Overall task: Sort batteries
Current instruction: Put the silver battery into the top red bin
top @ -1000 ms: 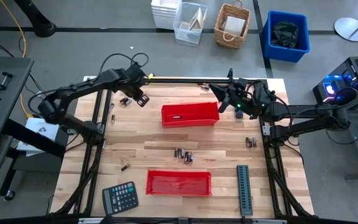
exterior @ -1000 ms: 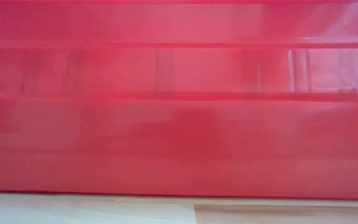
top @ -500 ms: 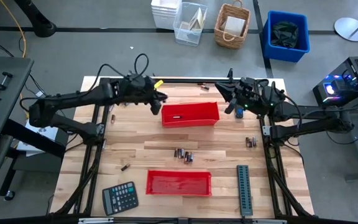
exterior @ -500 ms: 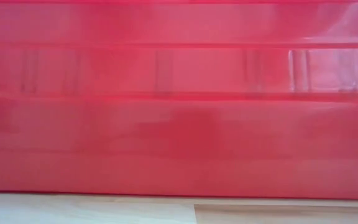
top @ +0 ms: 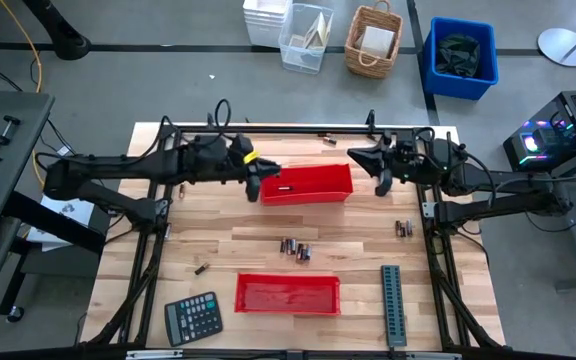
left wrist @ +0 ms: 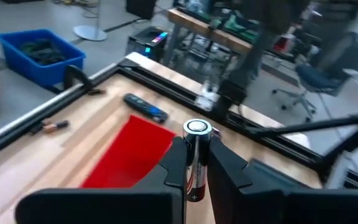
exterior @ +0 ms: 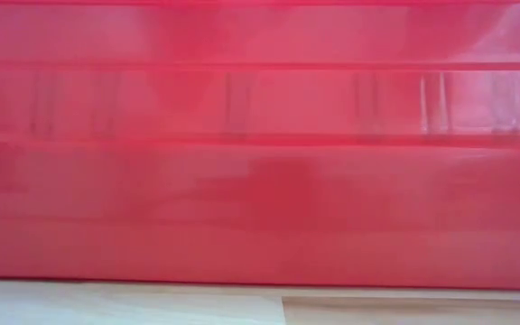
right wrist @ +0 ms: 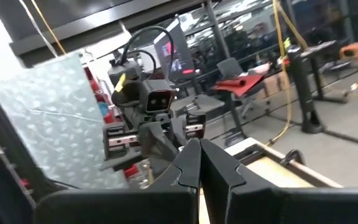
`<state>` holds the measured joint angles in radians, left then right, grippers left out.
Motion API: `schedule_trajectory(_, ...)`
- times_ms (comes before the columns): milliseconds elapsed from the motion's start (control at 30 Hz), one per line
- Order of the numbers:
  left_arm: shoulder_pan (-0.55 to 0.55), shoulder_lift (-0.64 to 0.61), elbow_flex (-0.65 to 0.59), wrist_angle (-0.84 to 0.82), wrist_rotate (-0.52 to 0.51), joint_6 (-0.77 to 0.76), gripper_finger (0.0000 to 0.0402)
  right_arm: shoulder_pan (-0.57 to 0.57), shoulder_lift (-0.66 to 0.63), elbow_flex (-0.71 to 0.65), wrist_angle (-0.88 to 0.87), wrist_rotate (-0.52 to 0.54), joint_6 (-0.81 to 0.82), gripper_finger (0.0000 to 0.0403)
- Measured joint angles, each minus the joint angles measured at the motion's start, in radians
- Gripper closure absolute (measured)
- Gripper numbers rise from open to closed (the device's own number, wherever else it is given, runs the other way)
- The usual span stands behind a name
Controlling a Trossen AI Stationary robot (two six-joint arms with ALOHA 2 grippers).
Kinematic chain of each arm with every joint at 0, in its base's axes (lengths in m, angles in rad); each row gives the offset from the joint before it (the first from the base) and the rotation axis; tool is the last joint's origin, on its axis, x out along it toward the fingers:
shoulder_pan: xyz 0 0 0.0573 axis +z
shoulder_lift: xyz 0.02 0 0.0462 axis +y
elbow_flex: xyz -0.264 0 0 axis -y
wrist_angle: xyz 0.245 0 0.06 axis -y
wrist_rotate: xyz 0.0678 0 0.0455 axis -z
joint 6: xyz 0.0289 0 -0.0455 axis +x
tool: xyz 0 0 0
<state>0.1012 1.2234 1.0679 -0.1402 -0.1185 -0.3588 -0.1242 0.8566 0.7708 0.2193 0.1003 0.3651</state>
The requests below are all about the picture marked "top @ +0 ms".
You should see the clear plastic bin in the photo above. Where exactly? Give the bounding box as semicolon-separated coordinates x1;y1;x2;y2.
278;2;335;76

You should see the red plastic bin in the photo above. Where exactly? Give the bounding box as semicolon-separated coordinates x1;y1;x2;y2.
233;272;342;317
259;163;355;207

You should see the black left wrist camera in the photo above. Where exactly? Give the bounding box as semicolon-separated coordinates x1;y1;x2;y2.
230;132;255;154

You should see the wicker basket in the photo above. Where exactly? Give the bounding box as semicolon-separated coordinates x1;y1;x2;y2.
343;0;405;80

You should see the white paper sheet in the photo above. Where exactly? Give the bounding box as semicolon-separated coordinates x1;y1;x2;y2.
26;193;97;252

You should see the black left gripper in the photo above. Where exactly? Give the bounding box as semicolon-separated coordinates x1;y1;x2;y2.
228;147;283;204

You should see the black pedestal stand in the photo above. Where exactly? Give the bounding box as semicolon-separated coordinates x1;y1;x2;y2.
20;0;92;62

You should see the black desktop calculator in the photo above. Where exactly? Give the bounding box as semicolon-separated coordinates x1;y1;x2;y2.
163;291;224;348

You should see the beige cardboard piece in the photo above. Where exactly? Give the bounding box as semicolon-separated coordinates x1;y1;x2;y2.
301;10;333;50

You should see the silver round stand base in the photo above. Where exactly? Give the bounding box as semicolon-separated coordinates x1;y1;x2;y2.
537;3;576;68

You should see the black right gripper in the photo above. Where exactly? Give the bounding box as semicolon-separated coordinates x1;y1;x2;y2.
346;137;427;198

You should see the black metal table frame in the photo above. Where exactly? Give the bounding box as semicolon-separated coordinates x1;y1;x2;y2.
75;112;507;360

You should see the white paper pad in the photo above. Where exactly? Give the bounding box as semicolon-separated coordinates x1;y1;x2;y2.
359;25;397;60

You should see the black computer with coloured lights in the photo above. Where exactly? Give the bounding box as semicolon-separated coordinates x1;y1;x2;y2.
502;89;576;174

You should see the black plastic bag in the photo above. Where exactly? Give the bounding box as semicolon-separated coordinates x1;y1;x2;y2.
435;33;482;79

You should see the blue plastic bin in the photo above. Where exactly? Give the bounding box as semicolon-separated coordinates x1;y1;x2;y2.
421;16;500;102

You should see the white plastic bin stack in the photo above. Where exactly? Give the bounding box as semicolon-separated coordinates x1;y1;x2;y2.
242;0;293;50

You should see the yellow cable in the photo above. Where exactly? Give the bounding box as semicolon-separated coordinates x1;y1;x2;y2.
0;0;49;190

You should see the dark grey desk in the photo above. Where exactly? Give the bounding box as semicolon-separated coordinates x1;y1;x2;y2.
0;89;57;341

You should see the grey battery holder strip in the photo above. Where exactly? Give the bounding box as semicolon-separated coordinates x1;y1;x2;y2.
380;264;408;348

